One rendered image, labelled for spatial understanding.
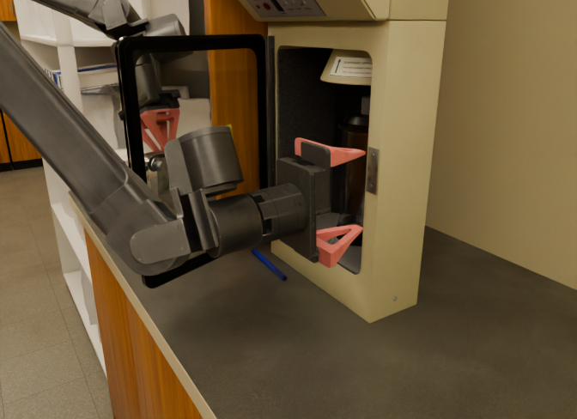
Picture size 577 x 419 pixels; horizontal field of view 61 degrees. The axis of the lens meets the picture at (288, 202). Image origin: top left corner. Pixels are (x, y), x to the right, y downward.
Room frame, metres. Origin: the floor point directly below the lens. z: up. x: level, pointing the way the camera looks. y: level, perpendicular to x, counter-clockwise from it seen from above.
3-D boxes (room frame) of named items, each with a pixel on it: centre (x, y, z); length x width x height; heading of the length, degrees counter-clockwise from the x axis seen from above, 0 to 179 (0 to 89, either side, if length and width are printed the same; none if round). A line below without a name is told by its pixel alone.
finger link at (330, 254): (0.53, -0.05, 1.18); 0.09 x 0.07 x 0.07; 124
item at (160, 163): (0.73, 0.20, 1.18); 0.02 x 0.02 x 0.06; 51
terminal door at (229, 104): (0.82, 0.14, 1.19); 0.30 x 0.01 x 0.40; 141
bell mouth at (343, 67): (0.86, -0.14, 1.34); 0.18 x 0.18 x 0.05
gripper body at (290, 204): (0.50, 0.01, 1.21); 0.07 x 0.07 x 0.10; 34
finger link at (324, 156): (0.53, -0.05, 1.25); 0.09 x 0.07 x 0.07; 124
